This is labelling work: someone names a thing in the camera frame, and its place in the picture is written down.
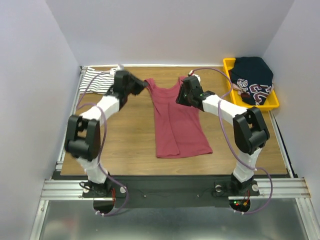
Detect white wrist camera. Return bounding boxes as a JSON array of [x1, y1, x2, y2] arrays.
[[109, 65, 124, 77], [188, 71, 201, 82]]

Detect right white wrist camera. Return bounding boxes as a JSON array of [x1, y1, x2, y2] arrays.
[[188, 71, 201, 82]]

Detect striped white folded tank top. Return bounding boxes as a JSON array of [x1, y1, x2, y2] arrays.
[[79, 67, 115, 95]]

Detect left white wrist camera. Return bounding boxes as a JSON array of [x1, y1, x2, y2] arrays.
[[109, 65, 124, 77]]

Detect yellow plastic tray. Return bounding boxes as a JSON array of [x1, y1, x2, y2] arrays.
[[223, 57, 280, 111]]

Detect aluminium rail frame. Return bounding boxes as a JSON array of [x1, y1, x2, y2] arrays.
[[29, 66, 312, 240]]

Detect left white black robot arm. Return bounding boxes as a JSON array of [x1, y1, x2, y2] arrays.
[[64, 70, 148, 197]]

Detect navy printed tank top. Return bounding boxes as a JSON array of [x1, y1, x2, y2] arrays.
[[228, 56, 274, 106]]

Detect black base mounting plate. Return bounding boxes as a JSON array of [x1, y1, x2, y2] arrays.
[[80, 175, 260, 210]]

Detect maroon red tank top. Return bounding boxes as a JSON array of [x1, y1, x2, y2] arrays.
[[145, 76, 213, 159]]

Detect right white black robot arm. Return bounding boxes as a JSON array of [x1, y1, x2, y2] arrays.
[[176, 76, 270, 195]]

